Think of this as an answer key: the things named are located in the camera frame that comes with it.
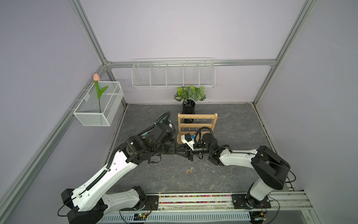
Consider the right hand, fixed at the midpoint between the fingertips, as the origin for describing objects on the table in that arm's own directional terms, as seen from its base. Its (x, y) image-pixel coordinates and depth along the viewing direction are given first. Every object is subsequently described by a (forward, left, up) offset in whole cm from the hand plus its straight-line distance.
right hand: (173, 150), depth 73 cm
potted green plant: (+38, -9, +4) cm, 39 cm away
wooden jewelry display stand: (+18, -12, +7) cm, 22 cm away
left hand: (-2, -1, +8) cm, 8 cm away
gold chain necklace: (-4, -9, -19) cm, 21 cm away
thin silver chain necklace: (-3, -22, -20) cm, 29 cm away
